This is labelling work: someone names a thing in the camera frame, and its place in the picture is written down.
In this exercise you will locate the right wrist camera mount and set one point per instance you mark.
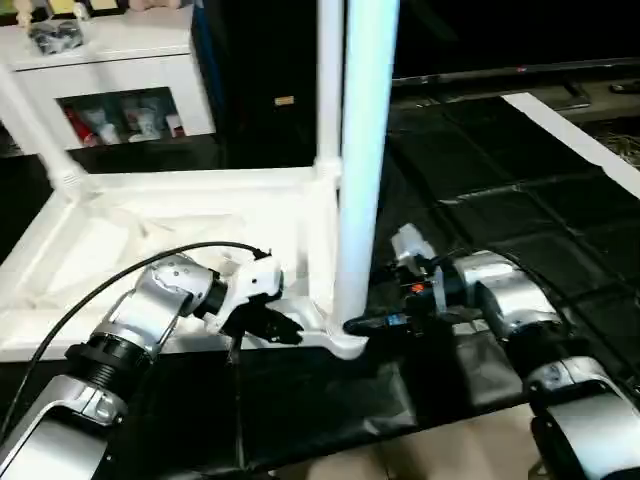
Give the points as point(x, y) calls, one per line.
point(410, 242)

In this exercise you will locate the white flat strip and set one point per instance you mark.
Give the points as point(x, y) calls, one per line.
point(575, 135)

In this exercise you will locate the black metal rail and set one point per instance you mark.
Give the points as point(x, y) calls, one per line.
point(500, 71)

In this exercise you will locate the white plastic table top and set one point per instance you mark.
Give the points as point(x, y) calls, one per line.
point(175, 190)

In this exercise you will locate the white canister red base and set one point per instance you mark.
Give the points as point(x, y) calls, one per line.
point(175, 125)

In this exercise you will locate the small tan label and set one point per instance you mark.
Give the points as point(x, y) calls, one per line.
point(284, 100)

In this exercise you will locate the small white doll figurine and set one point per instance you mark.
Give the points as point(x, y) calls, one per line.
point(23, 11)
point(81, 11)

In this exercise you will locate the white plastic table leg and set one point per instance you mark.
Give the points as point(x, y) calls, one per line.
point(330, 75)
point(50, 150)
point(367, 150)

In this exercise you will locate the dark framed gold plaque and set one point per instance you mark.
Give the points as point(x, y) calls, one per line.
point(61, 6)
point(104, 4)

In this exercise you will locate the black work mat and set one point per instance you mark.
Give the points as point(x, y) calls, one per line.
point(500, 225)

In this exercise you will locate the black remote control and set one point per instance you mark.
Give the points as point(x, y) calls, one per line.
point(625, 88)

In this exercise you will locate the brown straw bundle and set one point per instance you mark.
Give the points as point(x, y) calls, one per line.
point(625, 147)

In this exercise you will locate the white glass-door cabinet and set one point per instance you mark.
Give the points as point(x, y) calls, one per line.
point(125, 65)

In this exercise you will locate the red labelled package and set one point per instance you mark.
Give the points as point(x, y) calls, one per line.
point(80, 127)

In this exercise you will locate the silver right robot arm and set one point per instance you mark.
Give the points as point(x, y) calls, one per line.
point(515, 295)

